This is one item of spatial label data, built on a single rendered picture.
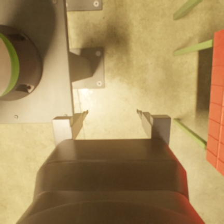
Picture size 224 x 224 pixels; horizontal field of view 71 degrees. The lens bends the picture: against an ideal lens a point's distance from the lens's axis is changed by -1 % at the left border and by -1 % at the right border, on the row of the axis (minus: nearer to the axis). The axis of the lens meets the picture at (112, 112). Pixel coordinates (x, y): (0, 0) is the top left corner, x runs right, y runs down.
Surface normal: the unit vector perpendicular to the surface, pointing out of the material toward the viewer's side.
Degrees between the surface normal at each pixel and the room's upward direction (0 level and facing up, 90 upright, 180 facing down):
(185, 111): 0
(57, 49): 0
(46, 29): 0
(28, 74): 73
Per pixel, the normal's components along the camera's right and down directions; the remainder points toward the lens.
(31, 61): 0.93, 0.05
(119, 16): -0.01, 0.25
